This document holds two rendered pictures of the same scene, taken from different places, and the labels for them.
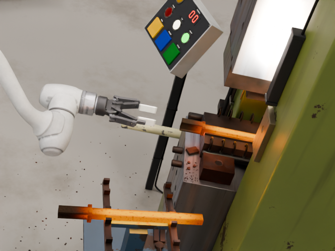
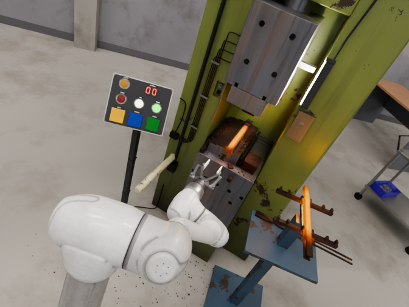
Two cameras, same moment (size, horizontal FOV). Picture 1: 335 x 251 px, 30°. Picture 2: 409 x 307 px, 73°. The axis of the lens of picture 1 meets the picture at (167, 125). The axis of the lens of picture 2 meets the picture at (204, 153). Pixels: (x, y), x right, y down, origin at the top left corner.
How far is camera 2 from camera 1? 1.99 m
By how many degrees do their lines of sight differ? 54
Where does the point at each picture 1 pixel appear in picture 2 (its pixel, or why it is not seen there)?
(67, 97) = (196, 201)
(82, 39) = not seen: outside the picture
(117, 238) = (263, 239)
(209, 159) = (251, 161)
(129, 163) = not seen: hidden behind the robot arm
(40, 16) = not seen: outside the picture
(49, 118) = (216, 223)
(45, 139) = (223, 237)
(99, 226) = (254, 245)
